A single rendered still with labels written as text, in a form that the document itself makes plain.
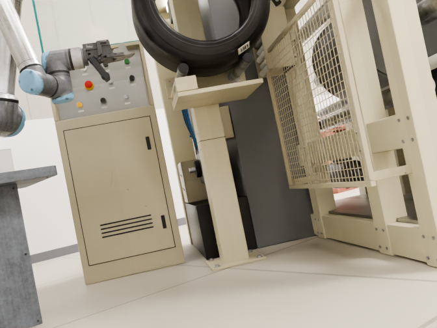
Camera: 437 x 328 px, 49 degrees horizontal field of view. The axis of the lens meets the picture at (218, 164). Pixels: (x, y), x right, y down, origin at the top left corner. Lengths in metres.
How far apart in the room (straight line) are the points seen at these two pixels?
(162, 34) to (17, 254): 1.04
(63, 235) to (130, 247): 2.11
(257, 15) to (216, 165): 0.74
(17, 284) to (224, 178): 1.03
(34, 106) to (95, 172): 2.25
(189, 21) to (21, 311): 1.51
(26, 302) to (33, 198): 2.70
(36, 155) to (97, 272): 2.23
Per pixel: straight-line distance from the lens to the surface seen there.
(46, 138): 4.80
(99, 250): 2.70
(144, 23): 2.06
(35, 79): 1.94
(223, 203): 2.35
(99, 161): 2.69
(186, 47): 2.01
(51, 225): 4.72
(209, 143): 2.35
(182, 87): 2.00
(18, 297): 2.06
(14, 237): 2.04
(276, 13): 2.50
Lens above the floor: 0.42
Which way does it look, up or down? 2 degrees up
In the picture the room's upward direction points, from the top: 11 degrees counter-clockwise
